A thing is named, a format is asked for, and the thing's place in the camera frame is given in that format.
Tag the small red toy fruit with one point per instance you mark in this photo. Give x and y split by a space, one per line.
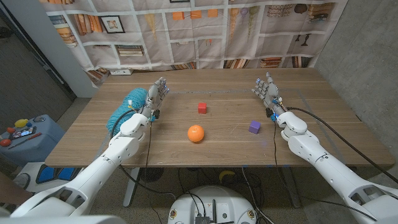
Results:
11 130

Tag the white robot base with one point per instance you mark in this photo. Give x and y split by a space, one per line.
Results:
211 202

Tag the teal yarn ball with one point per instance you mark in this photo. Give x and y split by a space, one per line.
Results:
136 96

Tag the white machine with blue pads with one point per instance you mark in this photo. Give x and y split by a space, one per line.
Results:
56 174

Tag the black smartphone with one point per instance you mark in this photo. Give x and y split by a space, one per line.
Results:
23 132

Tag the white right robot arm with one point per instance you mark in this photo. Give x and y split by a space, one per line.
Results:
335 174

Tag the yellow toy lemon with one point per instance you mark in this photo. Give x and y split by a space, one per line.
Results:
21 123

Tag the purple magnetic block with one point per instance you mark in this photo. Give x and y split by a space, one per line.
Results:
254 127

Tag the large red toy fruit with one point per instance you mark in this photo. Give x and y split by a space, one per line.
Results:
5 142

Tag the blue-grey stool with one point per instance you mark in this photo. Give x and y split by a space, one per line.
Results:
34 149

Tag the printed bookshelf backdrop cloth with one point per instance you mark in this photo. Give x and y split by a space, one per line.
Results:
186 46

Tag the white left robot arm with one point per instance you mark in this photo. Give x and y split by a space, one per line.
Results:
93 177

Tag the orange fruit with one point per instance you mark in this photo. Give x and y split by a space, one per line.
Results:
196 133

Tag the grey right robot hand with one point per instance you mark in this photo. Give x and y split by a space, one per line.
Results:
270 93

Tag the black round floor object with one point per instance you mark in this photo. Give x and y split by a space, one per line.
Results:
152 174

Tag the yellow banana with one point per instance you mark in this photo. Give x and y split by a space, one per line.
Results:
225 173

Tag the white table leg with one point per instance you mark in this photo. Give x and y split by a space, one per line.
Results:
130 186

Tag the red magnetic block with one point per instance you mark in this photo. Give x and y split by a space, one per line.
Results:
202 108

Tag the grey round lid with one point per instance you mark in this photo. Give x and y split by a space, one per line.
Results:
39 119

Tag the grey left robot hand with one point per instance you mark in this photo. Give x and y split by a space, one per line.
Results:
154 96

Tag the white power strip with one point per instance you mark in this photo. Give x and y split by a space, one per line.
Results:
121 72

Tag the white robot chest cover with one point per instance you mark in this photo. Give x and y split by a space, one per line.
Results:
62 220

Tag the grey table leg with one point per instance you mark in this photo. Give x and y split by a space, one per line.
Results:
293 202

